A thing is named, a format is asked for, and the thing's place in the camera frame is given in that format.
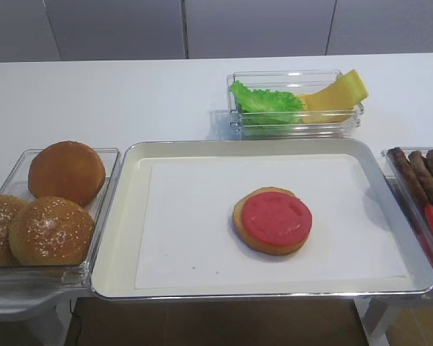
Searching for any clear lettuce cheese container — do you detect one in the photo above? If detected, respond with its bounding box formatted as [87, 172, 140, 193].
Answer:
[227, 69, 364, 139]

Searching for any plain brown bun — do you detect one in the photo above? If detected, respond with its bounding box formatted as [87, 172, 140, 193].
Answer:
[27, 141, 105, 207]

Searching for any clear meat container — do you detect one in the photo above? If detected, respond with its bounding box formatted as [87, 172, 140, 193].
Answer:
[380, 149, 433, 266]

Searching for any bottom bun half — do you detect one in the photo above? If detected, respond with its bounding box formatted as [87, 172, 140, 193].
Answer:
[232, 186, 310, 257]

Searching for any green lettuce leaf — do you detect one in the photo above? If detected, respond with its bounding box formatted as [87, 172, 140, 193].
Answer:
[229, 81, 305, 125]

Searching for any yellow cheese slice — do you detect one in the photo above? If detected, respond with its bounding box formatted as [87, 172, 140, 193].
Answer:
[299, 69, 369, 124]

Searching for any silver metal tray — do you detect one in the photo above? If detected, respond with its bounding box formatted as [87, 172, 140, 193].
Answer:
[91, 138, 433, 300]

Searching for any sesame bun left edge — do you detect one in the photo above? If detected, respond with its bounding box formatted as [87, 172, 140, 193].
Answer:
[0, 195, 28, 267]

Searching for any sesame bun front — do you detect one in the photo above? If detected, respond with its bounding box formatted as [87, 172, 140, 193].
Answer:
[9, 197, 95, 266]

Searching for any white paper liner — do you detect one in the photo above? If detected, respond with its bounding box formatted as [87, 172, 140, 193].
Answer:
[135, 154, 412, 293]

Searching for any clear bun container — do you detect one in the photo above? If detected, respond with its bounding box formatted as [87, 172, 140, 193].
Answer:
[0, 148, 121, 289]

